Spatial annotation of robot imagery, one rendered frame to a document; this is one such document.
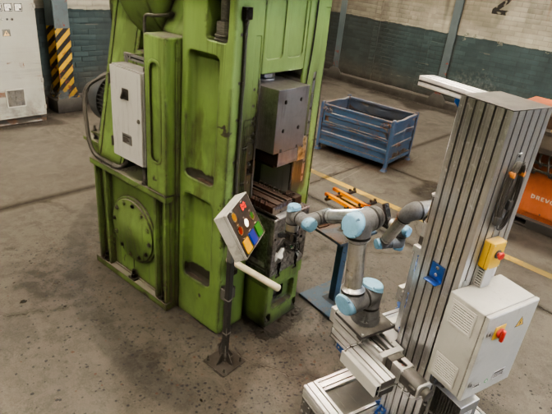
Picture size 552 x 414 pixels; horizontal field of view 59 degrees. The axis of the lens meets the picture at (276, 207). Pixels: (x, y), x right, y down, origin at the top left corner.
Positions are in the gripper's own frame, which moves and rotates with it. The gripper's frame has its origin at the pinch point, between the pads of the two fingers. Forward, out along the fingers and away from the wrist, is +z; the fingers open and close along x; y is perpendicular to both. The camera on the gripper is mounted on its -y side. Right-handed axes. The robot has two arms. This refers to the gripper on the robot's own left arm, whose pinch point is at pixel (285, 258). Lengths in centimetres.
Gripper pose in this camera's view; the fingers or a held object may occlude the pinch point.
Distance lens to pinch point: 280.8
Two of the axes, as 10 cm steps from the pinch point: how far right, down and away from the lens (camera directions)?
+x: 8.6, -1.5, 4.9
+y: 5.0, 4.3, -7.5
